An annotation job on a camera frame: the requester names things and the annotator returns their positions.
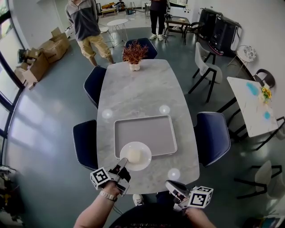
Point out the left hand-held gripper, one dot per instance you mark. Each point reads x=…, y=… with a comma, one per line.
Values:
x=100, y=178

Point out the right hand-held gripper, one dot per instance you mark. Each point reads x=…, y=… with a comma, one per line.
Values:
x=199, y=198

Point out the white round plate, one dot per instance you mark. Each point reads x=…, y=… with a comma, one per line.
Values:
x=145, y=153

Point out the person's left forearm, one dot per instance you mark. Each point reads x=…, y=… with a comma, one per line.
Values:
x=93, y=213

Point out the person's right forearm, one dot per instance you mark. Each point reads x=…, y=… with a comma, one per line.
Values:
x=199, y=219

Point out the navy chair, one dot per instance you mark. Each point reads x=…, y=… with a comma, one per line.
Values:
x=85, y=144
x=212, y=138
x=151, y=47
x=94, y=84

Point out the grey marble dining table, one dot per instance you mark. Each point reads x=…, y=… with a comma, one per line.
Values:
x=142, y=89

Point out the person's left hand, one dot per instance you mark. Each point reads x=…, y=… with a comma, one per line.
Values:
x=112, y=189

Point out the person's dark trousers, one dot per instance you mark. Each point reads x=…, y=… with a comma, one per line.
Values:
x=164, y=197

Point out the silver wristwatch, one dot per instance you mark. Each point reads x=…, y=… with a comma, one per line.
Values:
x=109, y=196

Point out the person's black shirt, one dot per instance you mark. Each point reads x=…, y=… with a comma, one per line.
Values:
x=151, y=216

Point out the grey rectangular tray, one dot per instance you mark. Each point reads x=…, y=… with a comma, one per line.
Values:
x=144, y=131

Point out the person's left white shoe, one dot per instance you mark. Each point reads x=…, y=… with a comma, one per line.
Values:
x=138, y=200

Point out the white chair black legs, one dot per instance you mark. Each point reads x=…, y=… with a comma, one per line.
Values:
x=201, y=58
x=263, y=176

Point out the white marble side table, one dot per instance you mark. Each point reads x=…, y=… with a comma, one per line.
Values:
x=251, y=107

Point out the red potted plant white pot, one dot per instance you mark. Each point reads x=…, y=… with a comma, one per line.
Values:
x=134, y=52

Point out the small blue coaster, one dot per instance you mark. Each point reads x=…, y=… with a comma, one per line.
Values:
x=267, y=115

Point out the cluttered equipment bench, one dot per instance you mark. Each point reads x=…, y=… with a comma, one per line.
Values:
x=9, y=191

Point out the large blue coaster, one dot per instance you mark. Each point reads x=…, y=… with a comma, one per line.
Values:
x=252, y=88

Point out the yellow flowers in vase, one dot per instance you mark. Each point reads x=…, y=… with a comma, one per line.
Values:
x=266, y=93

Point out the black framed glass windows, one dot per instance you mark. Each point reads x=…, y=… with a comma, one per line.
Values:
x=6, y=100

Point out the pile of cardboard boxes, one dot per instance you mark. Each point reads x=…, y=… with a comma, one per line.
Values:
x=53, y=49

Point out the white round table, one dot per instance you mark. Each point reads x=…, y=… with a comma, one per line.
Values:
x=117, y=21

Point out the black round-back chair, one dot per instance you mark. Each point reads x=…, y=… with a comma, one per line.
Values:
x=269, y=76

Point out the white patterned round chair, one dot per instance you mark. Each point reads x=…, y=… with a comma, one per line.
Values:
x=249, y=53

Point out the green vacuum cleaner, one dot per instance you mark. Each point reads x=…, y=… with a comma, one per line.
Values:
x=129, y=11

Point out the dark wooden side table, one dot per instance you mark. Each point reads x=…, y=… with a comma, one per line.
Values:
x=178, y=20

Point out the wooden coffee table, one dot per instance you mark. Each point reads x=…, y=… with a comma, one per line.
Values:
x=109, y=10

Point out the black armchair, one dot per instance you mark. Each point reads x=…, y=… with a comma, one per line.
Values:
x=196, y=25

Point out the black equipment case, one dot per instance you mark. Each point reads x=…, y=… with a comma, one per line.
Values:
x=223, y=35
x=207, y=22

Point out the yellow sofa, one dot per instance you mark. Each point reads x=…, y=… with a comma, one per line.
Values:
x=108, y=5

